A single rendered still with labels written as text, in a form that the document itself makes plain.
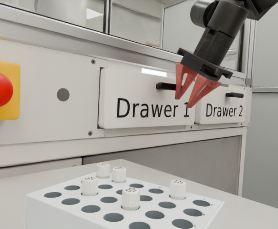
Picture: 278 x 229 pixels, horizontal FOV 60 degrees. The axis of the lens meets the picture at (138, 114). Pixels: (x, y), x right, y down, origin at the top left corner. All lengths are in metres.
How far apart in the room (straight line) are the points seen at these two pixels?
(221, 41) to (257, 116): 1.82
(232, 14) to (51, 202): 0.41
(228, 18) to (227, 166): 0.58
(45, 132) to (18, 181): 0.09
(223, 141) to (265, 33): 1.59
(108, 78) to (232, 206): 0.28
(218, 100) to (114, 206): 0.61
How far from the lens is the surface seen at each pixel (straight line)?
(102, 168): 0.23
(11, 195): 0.31
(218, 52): 0.48
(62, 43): 0.42
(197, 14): 0.55
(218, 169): 0.87
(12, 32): 0.39
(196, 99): 0.51
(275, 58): 2.26
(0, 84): 0.31
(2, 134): 0.39
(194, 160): 0.73
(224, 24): 0.48
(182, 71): 0.49
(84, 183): 0.19
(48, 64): 0.41
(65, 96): 0.41
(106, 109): 0.44
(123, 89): 0.46
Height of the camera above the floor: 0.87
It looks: 3 degrees down
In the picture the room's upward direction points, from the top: 3 degrees clockwise
